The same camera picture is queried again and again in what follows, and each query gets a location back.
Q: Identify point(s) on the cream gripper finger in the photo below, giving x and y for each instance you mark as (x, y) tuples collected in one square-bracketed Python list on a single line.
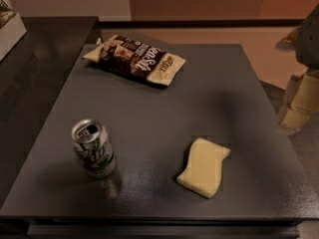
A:
[(300, 102)]

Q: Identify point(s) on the brown chip bag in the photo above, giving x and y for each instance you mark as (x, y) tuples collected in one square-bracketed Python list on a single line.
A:
[(136, 60)]

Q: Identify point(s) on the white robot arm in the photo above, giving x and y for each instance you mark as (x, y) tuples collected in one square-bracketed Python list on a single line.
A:
[(307, 43)]

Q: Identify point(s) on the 7up soda can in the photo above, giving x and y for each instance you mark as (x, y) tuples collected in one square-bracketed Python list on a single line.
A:
[(92, 145)]

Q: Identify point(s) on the yellow sponge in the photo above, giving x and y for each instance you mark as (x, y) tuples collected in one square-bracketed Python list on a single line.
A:
[(202, 174)]

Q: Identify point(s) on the white box with snacks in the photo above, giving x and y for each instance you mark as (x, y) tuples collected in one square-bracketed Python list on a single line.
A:
[(12, 28)]

